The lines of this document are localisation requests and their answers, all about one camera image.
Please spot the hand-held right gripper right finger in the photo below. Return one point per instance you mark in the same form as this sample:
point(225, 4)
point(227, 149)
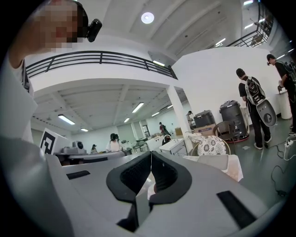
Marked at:
point(180, 185)

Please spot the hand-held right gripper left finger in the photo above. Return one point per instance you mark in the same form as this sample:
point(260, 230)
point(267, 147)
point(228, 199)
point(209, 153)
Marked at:
point(115, 185)

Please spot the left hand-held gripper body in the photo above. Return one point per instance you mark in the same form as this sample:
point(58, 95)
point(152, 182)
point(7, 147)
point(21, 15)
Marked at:
point(61, 140)

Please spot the white ceiling tube light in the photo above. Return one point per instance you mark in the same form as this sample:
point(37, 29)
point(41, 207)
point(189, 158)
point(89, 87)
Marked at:
point(84, 129)
point(66, 119)
point(138, 107)
point(158, 63)

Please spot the black white floral cushion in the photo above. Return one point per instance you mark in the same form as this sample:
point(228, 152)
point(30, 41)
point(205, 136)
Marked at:
point(211, 145)

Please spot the peach floral tablecloth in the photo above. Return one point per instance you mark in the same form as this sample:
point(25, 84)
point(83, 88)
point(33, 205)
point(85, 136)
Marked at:
point(234, 171)

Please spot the person's white shirt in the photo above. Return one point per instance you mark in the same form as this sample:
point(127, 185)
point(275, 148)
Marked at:
point(14, 104)

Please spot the brown cardboard box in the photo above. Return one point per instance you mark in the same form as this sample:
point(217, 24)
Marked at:
point(204, 130)

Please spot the gold-framed chair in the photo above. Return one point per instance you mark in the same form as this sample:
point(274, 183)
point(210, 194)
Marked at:
point(228, 145)

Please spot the white square pillar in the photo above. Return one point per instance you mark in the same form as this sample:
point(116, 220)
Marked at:
point(180, 115)

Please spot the brown wooden chair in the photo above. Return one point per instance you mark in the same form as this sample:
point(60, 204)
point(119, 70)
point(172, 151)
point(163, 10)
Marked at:
point(223, 129)

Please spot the dark grey crate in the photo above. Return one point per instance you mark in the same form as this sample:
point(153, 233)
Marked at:
point(204, 118)

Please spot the large black machine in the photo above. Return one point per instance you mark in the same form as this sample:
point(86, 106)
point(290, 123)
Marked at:
point(232, 118)

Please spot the black mezzanine railing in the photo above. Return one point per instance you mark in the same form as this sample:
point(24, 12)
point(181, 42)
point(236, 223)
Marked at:
point(99, 58)

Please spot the grey round-hole backpack shell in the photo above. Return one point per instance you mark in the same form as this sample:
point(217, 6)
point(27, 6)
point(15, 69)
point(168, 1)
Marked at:
point(266, 113)

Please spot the person's head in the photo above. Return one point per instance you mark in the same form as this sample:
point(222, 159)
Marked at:
point(46, 25)

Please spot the white power strip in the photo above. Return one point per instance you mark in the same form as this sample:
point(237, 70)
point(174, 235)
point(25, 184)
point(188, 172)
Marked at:
point(291, 142)

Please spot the black and white backpack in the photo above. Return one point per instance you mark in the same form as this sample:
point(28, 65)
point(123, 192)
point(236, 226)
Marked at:
point(254, 91)

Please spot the white cylinder stand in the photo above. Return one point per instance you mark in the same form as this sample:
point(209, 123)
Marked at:
point(284, 106)

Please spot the round ceiling lamp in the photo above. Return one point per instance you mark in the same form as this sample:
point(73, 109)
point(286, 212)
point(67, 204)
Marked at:
point(147, 17)

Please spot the black stairway railing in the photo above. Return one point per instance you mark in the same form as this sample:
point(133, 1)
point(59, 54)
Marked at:
point(259, 34)

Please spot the white metal-frame cabinet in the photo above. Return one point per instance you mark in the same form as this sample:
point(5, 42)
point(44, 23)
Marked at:
point(173, 147)

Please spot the black head-worn camera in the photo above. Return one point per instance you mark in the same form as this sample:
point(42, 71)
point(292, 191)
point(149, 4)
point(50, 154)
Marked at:
point(94, 29)

